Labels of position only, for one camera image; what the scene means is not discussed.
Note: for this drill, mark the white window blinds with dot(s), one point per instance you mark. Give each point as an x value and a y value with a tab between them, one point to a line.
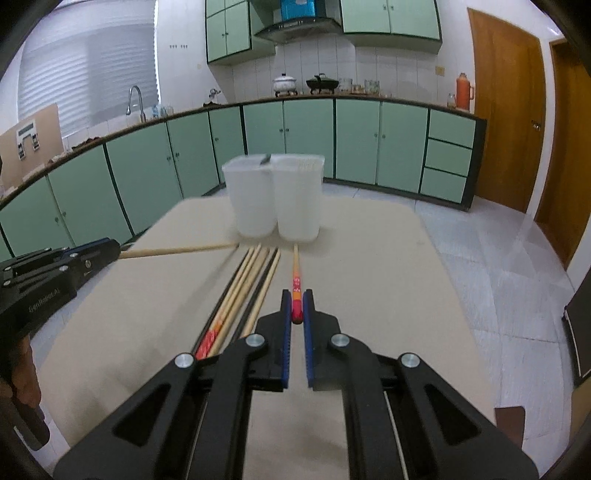
83	69

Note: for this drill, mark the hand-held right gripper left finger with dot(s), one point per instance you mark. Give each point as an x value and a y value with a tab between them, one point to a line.
286	344

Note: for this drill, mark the clear glass jar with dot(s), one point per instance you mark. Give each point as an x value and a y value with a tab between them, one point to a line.
345	85
371	86

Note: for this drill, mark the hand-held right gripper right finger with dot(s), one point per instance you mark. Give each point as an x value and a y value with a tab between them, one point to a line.
308	344

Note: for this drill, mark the green cabinet drawer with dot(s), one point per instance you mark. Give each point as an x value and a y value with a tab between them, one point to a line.
451	128
449	157
444	185

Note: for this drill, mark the black cooking pot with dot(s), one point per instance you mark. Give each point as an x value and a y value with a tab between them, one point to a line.
322	84

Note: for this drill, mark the metal kitchen faucet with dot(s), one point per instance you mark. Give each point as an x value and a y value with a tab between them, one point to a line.
135	94

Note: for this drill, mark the blue box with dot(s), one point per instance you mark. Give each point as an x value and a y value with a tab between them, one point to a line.
298	8

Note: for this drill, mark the red patterned chopstick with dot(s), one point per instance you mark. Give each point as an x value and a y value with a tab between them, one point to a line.
297	286

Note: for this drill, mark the white cooking pot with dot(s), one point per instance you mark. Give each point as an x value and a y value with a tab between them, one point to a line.
284	84

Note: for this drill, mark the black chopstick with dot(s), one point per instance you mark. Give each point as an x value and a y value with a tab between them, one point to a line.
224	295
252	297

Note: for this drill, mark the cardboard box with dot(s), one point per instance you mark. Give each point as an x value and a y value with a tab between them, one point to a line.
46	124

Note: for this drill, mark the brown wooden stool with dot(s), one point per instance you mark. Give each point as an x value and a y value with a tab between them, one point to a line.
510	424

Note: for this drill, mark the person's left hand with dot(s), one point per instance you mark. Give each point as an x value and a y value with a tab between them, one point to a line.
25	367

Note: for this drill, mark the green base cabinets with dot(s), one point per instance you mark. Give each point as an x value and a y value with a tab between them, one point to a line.
194	157

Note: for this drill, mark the orange thermos flask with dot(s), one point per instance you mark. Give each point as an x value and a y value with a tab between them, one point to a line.
463	92

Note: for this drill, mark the green upper wall cabinets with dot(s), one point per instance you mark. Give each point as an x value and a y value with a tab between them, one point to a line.
392	18
235	32

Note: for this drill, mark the dark wooden furniture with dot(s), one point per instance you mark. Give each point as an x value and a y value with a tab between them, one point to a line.
579	332

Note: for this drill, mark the small glass jar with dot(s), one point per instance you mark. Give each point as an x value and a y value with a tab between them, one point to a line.
451	100

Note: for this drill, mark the black range hood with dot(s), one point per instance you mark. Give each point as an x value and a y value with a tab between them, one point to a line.
298	30

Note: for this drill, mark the translucent white plastic container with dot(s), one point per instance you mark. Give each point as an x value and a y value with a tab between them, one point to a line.
251	198
298	198

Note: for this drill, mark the brown wooden door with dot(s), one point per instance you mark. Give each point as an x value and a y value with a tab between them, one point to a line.
503	115
570	161

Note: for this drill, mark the plain wooden chopstick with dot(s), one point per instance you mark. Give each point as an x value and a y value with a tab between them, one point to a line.
240	295
184	250
261	295

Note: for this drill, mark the clear drinking glasses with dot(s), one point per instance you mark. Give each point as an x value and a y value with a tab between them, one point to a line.
161	111

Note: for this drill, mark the wooden chopstick red end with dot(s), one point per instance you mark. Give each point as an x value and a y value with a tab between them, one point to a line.
208	340

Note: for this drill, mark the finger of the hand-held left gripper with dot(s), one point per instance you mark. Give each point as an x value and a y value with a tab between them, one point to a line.
94	244
94	264

